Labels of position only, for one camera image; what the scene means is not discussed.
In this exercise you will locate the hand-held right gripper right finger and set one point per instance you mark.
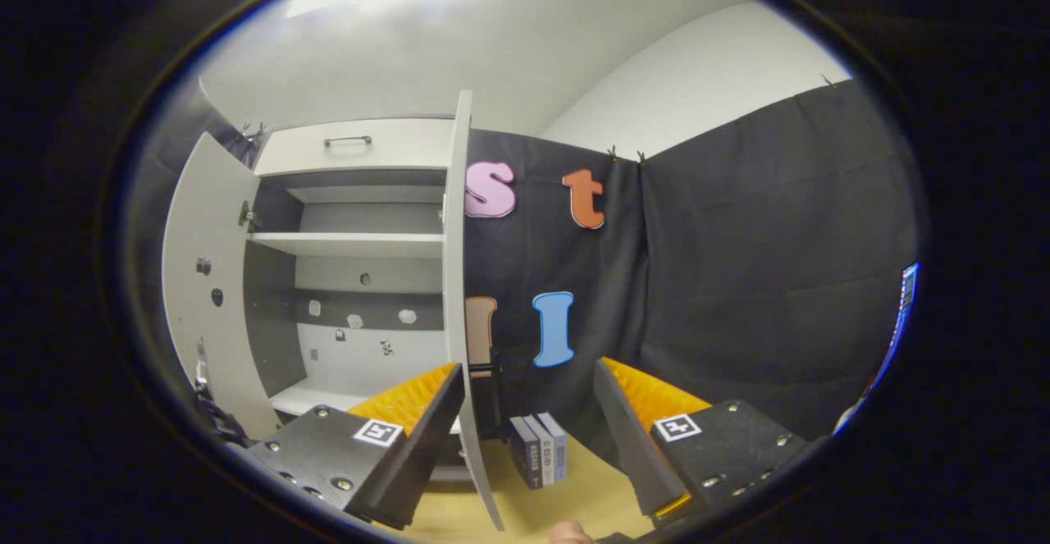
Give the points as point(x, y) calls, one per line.
point(632, 437)

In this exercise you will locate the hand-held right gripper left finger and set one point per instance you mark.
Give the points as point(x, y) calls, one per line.
point(426, 429)

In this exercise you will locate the white cabinet door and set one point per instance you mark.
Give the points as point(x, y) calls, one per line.
point(456, 240)
point(209, 224)

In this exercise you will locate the white cabinet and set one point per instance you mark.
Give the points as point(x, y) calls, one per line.
point(353, 244)

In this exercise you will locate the white cabinet drawer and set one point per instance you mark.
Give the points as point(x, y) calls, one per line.
point(394, 146)

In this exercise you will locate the light blue book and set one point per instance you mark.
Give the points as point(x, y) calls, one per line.
point(559, 445)

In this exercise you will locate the grey book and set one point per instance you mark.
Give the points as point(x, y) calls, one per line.
point(545, 450)

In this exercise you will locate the dark blue book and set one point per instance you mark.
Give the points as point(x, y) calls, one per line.
point(525, 454)

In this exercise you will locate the black backdrop cloth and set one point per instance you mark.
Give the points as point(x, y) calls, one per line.
point(738, 281)

